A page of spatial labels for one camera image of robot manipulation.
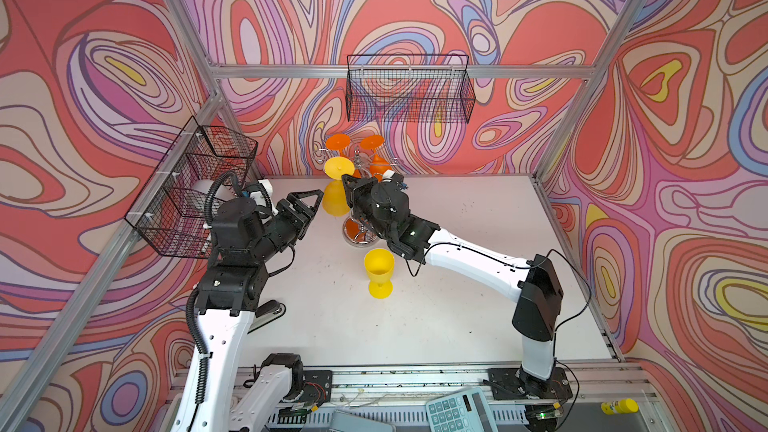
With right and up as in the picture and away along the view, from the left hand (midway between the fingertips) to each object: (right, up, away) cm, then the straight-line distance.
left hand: (323, 199), depth 62 cm
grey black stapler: (-20, -31, +20) cm, 42 cm away
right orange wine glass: (+11, +11, +29) cm, 33 cm away
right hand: (+2, +5, +9) cm, 10 cm away
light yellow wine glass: (+11, -18, +22) cm, 31 cm away
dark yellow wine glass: (0, 0, +17) cm, 17 cm away
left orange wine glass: (-1, +17, +24) cm, 30 cm away
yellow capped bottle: (+65, -46, +3) cm, 80 cm away
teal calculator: (+32, -50, +7) cm, 59 cm away
